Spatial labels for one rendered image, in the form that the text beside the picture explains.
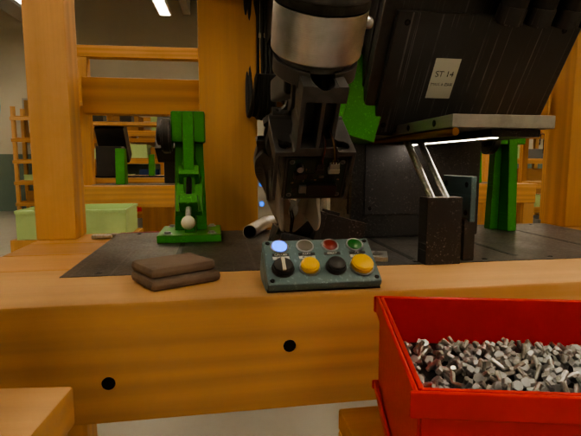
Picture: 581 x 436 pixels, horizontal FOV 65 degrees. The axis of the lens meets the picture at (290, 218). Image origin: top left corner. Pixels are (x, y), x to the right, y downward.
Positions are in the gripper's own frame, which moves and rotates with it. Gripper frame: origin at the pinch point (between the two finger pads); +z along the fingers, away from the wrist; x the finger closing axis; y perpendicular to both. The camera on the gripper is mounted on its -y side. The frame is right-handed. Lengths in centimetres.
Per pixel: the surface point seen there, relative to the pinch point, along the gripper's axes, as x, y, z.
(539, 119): 37.4, -13.7, -5.4
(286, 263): 0.2, 0.1, 7.6
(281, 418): 17, -47, 155
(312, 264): 3.5, 0.4, 7.6
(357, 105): 16.4, -31.3, 2.2
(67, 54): -41, -70, 11
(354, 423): 4.8, 19.5, 10.7
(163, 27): -111, -1020, 343
